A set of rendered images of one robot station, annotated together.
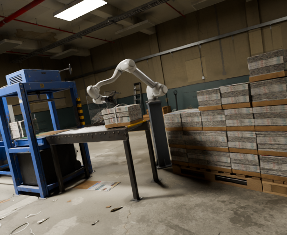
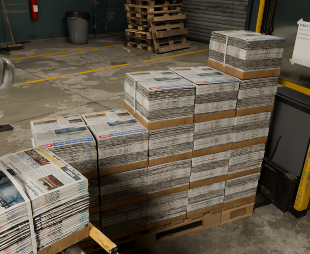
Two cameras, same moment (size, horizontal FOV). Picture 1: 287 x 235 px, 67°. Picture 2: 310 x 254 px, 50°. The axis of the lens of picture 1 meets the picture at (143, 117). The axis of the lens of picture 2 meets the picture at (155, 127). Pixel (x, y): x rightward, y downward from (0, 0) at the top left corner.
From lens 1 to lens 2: 2.27 m
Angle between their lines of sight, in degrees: 75
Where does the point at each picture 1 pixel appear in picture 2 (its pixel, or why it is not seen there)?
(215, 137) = (172, 172)
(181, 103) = not seen: outside the picture
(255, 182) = (214, 216)
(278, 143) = (251, 160)
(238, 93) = (223, 95)
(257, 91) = (247, 94)
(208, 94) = (172, 98)
